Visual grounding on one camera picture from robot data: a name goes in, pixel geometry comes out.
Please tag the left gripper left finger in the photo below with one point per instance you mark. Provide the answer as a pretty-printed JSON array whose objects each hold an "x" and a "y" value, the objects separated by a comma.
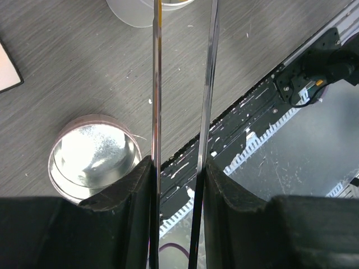
[{"x": 108, "y": 230}]

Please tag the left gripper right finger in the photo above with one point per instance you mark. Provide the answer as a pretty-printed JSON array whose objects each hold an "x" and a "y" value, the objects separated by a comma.
[{"x": 244, "y": 231}]

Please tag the pink metal bowl container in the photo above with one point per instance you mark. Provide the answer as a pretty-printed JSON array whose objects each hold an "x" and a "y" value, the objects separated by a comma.
[{"x": 90, "y": 153}]

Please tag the metal tongs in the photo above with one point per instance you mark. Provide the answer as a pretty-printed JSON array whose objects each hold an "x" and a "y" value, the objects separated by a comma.
[{"x": 203, "y": 139}]

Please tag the tall white cylinder container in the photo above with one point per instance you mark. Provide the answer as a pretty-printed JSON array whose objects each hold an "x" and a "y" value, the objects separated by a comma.
[{"x": 140, "y": 13}]

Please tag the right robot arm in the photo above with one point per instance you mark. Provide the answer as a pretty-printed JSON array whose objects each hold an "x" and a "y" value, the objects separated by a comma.
[{"x": 333, "y": 65}]

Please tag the white square plate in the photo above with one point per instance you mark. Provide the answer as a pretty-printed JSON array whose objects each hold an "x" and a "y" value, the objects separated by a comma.
[{"x": 10, "y": 74}]

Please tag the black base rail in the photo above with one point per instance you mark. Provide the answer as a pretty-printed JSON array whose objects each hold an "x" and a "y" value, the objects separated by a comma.
[{"x": 246, "y": 124}]

